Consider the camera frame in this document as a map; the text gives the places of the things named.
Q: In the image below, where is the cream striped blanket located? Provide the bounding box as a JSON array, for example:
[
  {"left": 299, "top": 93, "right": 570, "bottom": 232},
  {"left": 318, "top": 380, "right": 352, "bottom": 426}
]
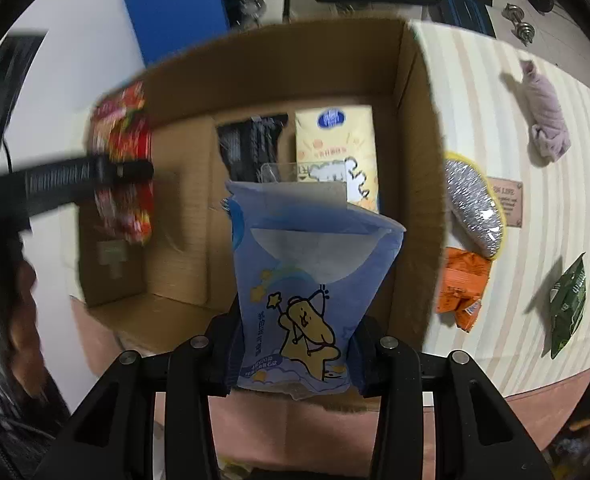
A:
[{"left": 409, "top": 19, "right": 590, "bottom": 397}]

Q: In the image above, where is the pink bed sheet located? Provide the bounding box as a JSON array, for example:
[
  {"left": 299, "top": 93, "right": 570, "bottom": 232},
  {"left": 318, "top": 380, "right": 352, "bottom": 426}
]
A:
[{"left": 69, "top": 296, "right": 590, "bottom": 472}]

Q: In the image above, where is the blue cartoon tissue packet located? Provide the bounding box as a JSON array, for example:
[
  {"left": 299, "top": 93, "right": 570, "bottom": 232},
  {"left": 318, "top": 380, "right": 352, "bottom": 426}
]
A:
[{"left": 222, "top": 180, "right": 407, "bottom": 402}]

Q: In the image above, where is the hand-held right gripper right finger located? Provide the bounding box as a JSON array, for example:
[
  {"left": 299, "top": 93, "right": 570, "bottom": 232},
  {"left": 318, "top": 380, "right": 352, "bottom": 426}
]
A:
[{"left": 354, "top": 314, "right": 558, "bottom": 480}]

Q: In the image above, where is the brown fabric label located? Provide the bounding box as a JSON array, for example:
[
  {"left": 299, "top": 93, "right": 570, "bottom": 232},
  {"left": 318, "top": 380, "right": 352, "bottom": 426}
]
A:
[{"left": 485, "top": 177, "right": 524, "bottom": 229}]

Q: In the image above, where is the blue board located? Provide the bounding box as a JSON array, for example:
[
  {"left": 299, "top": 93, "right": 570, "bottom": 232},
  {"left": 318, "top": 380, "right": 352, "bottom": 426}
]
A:
[{"left": 121, "top": 0, "right": 232, "bottom": 69}]

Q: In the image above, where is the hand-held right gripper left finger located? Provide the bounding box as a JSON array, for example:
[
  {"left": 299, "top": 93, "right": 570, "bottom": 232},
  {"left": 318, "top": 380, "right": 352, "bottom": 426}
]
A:
[{"left": 39, "top": 309, "right": 242, "bottom": 480}]

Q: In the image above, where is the red snack packet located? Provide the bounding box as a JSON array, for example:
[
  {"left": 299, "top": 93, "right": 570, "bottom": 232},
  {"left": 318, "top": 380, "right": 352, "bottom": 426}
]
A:
[{"left": 90, "top": 82, "right": 156, "bottom": 247}]

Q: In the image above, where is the orange snack packet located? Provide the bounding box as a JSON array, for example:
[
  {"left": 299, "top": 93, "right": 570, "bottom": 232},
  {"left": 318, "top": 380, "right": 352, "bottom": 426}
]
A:
[{"left": 434, "top": 246, "right": 494, "bottom": 334}]

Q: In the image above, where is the person's left forearm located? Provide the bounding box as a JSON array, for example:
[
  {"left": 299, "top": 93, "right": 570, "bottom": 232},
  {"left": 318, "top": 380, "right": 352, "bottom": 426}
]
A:
[{"left": 5, "top": 259, "right": 50, "bottom": 403}]

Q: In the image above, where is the black packet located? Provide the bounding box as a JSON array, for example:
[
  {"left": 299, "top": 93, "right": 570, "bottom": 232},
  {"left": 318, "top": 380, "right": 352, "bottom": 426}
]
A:
[{"left": 216, "top": 113, "right": 290, "bottom": 184}]

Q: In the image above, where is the cardboard box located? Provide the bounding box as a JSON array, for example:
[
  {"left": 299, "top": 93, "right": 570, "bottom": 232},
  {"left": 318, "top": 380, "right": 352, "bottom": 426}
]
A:
[{"left": 71, "top": 16, "right": 449, "bottom": 413}]

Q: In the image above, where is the metal dumbbell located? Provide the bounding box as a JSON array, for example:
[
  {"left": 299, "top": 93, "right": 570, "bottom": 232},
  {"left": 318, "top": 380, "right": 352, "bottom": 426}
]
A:
[{"left": 502, "top": 3, "right": 547, "bottom": 47}]

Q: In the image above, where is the purple towel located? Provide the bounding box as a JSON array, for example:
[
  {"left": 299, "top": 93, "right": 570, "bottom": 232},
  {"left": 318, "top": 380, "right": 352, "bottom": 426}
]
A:
[{"left": 499, "top": 59, "right": 572, "bottom": 164}]

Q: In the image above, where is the silver yellow-edged packet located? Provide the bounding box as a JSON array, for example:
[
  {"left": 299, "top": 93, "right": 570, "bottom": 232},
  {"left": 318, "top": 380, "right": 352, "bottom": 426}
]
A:
[{"left": 443, "top": 152, "right": 507, "bottom": 261}]

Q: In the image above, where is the green snack packet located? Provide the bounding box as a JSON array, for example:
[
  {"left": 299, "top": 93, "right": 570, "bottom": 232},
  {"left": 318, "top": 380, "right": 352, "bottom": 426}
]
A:
[{"left": 547, "top": 252, "right": 589, "bottom": 360}]

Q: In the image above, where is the yellow tissue packet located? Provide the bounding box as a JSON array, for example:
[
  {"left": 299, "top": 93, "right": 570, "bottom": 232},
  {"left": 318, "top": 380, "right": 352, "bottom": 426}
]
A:
[{"left": 294, "top": 105, "right": 381, "bottom": 216}]

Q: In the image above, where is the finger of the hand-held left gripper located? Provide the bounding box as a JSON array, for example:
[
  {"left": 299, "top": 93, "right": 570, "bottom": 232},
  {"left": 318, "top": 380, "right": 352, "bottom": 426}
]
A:
[{"left": 21, "top": 154, "right": 156, "bottom": 213}]

